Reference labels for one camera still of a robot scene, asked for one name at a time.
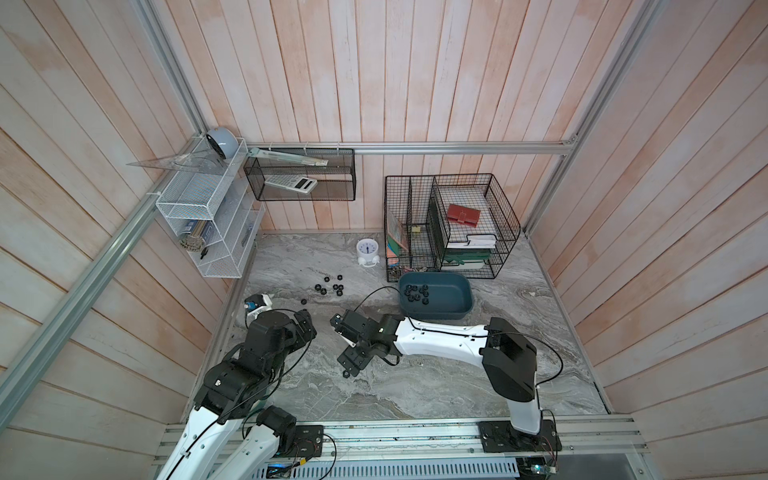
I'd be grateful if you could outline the dark teal storage box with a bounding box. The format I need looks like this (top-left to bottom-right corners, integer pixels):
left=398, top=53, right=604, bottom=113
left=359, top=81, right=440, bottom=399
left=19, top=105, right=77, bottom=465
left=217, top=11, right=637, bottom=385
left=398, top=272, right=474, bottom=321

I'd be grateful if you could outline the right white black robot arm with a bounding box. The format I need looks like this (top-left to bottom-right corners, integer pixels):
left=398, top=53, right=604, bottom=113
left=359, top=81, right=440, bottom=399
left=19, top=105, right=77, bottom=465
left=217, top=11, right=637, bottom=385
left=330, top=310, right=562, bottom=455

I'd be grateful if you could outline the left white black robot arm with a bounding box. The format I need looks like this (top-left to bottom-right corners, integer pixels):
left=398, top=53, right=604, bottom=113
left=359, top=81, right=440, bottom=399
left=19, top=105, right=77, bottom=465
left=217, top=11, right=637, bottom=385
left=158, top=309, right=317, bottom=479

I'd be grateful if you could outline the small white alarm clock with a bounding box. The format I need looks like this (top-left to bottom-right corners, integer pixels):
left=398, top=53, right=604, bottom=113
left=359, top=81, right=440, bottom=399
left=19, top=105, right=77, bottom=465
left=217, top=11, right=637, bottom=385
left=356, top=238, right=380, bottom=268

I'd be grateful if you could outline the white tray in organizer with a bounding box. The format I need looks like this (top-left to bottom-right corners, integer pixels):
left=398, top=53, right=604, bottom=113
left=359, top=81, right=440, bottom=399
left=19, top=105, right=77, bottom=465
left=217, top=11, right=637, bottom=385
left=446, top=234, right=497, bottom=249

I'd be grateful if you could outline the white calculator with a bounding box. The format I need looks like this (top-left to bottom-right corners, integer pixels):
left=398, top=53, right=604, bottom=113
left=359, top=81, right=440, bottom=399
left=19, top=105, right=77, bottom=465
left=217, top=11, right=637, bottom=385
left=265, top=175, right=318, bottom=194

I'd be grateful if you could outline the red wallet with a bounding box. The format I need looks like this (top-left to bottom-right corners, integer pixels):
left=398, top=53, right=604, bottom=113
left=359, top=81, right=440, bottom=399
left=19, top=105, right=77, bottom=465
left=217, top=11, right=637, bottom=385
left=446, top=204, right=481, bottom=228

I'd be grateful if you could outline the clear plastic ruler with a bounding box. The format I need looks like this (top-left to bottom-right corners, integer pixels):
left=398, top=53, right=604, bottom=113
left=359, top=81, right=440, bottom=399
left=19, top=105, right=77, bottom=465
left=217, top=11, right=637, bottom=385
left=248, top=148, right=328, bottom=167

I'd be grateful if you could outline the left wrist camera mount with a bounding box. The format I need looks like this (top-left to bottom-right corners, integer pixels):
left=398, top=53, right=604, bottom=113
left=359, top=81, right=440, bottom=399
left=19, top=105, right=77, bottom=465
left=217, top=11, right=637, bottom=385
left=244, top=294, right=272, bottom=320

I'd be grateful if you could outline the black wire desk organizer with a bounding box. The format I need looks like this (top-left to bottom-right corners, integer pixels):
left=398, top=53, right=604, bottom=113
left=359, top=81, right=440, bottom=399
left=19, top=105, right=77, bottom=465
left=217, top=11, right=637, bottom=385
left=384, top=173, right=522, bottom=282

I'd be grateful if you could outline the white wire wall shelf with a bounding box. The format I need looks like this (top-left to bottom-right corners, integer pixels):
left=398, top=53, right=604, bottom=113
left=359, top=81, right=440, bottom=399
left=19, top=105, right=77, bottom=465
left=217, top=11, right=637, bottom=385
left=156, top=137, right=264, bottom=279

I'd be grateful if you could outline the black wire wall basket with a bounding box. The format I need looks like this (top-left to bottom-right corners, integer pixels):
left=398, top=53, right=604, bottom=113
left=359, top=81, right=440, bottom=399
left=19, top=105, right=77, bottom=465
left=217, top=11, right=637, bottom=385
left=244, top=147, right=357, bottom=202

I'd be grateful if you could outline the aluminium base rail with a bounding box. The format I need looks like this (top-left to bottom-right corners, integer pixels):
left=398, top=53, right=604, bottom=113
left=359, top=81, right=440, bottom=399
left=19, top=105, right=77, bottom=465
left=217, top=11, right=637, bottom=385
left=324, top=415, right=648, bottom=461

